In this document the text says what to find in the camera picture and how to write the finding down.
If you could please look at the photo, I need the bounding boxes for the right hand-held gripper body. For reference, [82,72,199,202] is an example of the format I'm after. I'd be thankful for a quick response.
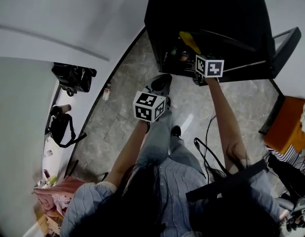
[193,54,225,86]

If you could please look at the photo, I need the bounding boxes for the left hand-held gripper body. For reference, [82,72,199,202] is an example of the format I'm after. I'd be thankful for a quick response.
[132,73,174,123]

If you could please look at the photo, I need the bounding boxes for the yellow corn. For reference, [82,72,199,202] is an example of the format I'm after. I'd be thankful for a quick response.
[178,31,202,55]

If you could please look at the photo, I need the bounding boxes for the black mini fridge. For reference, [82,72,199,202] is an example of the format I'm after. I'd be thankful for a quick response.
[143,0,303,84]

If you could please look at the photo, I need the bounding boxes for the person's right forearm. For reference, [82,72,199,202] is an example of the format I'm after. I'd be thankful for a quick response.
[206,77,250,175]

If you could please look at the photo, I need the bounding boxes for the person's left forearm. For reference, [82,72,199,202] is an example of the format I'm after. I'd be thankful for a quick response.
[102,119,150,183]

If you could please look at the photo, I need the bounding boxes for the person's blue jeans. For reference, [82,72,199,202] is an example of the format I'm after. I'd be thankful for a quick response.
[135,108,205,175]

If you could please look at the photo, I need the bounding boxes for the person's black shoe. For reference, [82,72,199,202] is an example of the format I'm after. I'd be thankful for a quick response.
[170,125,182,138]

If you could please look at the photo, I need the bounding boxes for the small white bottle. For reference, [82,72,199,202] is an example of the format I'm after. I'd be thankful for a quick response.
[102,83,112,102]

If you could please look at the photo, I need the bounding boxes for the black handbag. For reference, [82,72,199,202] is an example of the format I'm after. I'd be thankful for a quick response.
[51,62,97,97]

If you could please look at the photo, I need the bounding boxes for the person's light blue sweater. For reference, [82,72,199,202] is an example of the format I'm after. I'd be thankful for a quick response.
[60,157,283,237]

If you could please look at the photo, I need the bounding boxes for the black worn pack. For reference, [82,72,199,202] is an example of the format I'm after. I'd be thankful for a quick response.
[185,158,268,202]

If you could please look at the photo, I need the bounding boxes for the striped cloth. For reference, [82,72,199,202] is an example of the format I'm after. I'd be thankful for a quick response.
[265,144,305,176]

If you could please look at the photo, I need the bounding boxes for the pink cloth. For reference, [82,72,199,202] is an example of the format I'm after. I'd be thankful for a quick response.
[31,177,87,217]

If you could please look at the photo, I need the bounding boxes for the cardboard box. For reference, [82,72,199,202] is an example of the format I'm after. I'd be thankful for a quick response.
[34,207,67,237]

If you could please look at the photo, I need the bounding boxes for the grey equipment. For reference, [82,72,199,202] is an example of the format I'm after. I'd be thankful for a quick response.
[275,191,305,232]

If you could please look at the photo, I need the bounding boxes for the black cable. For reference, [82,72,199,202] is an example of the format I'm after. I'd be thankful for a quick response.
[193,115,232,180]

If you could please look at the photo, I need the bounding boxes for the black strap bag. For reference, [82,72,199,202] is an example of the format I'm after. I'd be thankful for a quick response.
[44,103,88,149]

